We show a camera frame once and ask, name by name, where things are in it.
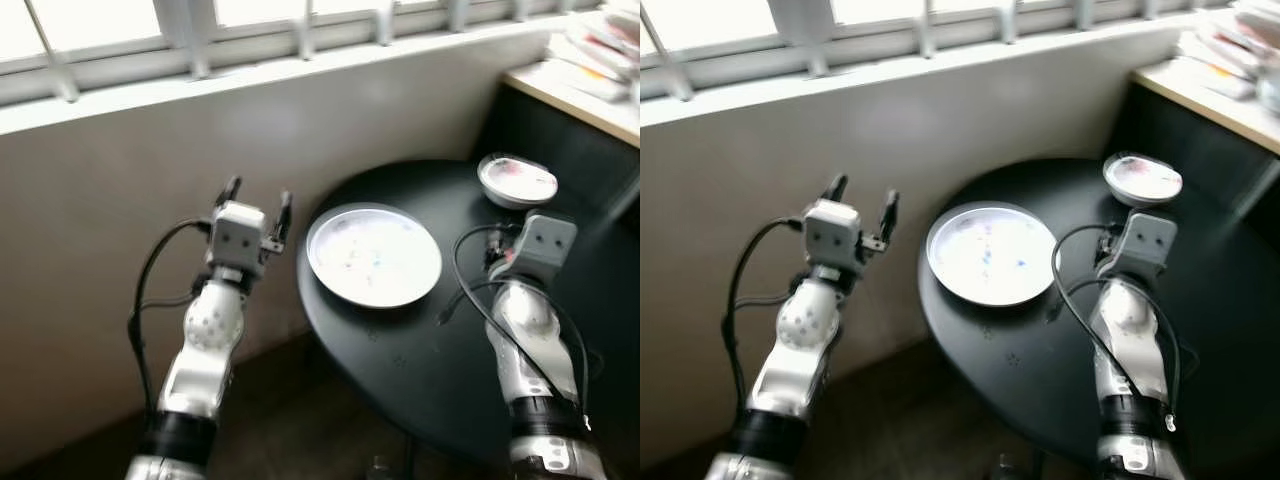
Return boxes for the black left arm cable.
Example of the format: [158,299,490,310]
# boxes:
[720,218,809,421]
[127,218,216,421]

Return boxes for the white window frame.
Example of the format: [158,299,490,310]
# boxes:
[640,0,1241,101]
[0,0,601,106]

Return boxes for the stack of paper packets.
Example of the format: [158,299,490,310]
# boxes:
[1175,0,1280,101]
[545,0,641,103]

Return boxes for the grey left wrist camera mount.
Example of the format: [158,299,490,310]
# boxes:
[803,198,863,271]
[208,200,266,271]

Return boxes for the white plate blue red dots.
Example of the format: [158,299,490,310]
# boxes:
[926,201,1059,308]
[305,203,443,309]

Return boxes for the black cabinet wooden top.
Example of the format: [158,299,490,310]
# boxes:
[1100,60,1280,251]
[470,60,641,251]

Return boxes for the white window sill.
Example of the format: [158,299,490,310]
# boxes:
[640,10,1241,131]
[0,15,601,136]

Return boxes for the black round table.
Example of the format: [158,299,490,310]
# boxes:
[917,157,1280,480]
[297,158,641,480]

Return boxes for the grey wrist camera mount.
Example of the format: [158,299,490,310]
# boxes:
[803,198,863,271]
[208,200,266,271]
[1117,212,1178,281]
[515,213,579,283]

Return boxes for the white bowl red print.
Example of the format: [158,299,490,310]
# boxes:
[477,152,560,210]
[1103,151,1184,207]

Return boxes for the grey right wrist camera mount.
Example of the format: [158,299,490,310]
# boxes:
[515,213,579,283]
[1117,212,1178,281]

